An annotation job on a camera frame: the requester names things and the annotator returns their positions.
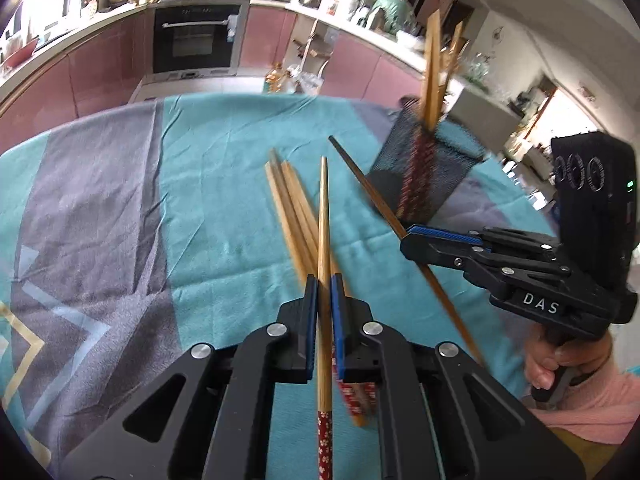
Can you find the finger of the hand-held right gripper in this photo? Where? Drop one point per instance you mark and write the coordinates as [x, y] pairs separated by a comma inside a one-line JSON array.
[[435, 252], [440, 232]]

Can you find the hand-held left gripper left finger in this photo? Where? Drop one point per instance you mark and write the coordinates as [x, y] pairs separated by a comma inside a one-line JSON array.
[[311, 335]]

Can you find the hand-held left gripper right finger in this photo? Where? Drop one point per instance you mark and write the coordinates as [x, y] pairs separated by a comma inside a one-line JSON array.
[[339, 330]]

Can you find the black mesh utensil holder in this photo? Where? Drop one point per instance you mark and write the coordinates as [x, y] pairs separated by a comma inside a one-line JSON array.
[[450, 170]]

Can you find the person's right forearm pink sleeve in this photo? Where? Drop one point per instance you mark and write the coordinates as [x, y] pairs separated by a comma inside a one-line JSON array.
[[600, 400]]

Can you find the person's right hand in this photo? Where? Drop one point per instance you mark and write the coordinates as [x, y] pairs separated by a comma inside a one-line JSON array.
[[537, 367]]

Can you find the pile of plastic bags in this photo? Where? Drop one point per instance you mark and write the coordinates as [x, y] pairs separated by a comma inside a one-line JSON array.
[[480, 70]]

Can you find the pink kitchen base cabinets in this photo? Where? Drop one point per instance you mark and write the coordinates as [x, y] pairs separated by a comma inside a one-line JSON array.
[[75, 75], [360, 70]]

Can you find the white bowl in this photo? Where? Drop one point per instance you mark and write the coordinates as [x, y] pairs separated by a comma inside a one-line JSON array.
[[411, 39]]

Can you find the clear plastic bag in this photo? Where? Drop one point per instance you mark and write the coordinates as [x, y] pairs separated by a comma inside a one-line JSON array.
[[305, 82]]

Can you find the yellow cooking oil bottle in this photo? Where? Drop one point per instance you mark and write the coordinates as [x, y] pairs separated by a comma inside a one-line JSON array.
[[277, 80]]

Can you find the teal grey patterned tablecloth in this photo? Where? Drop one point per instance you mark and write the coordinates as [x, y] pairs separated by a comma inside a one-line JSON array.
[[125, 210]]

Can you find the green appliance under plastic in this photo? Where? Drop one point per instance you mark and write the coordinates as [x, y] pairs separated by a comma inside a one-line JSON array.
[[392, 10]]

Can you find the yellow garment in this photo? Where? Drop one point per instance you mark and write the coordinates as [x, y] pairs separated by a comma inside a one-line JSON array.
[[585, 447]]

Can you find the white jar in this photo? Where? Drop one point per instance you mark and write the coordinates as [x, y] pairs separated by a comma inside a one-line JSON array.
[[346, 5]]

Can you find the black built-in oven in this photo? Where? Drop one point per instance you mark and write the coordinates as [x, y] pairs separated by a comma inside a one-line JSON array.
[[195, 40]]

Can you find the pink bowl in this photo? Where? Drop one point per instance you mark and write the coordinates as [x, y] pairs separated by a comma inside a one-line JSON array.
[[20, 51]]

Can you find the framed wall picture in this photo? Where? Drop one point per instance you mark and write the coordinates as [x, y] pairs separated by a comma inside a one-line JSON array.
[[437, 5]]

